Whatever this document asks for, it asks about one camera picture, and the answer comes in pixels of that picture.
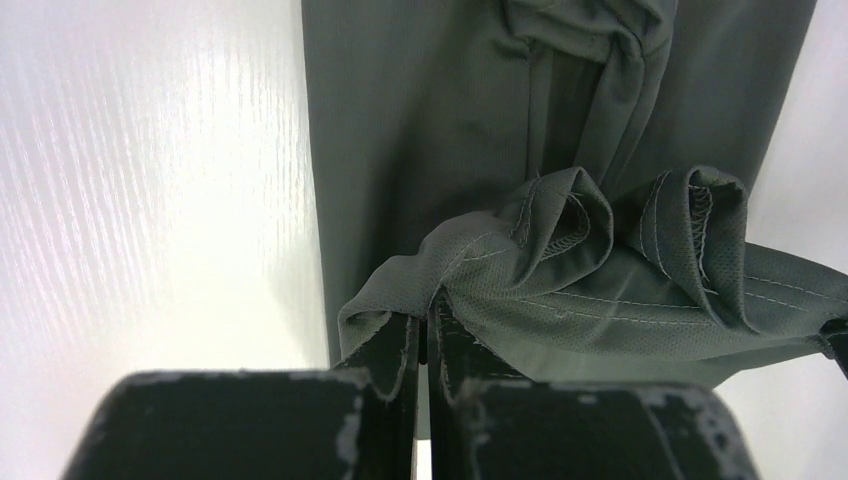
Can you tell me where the dark grey t shirt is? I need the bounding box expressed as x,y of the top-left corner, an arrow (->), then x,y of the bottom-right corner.
301,0 -> 848,442

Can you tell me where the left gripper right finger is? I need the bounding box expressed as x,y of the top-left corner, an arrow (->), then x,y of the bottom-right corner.
427,292 -> 758,479

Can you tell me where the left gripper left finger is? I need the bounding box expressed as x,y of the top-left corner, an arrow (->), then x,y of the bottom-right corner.
65,314 -> 420,479

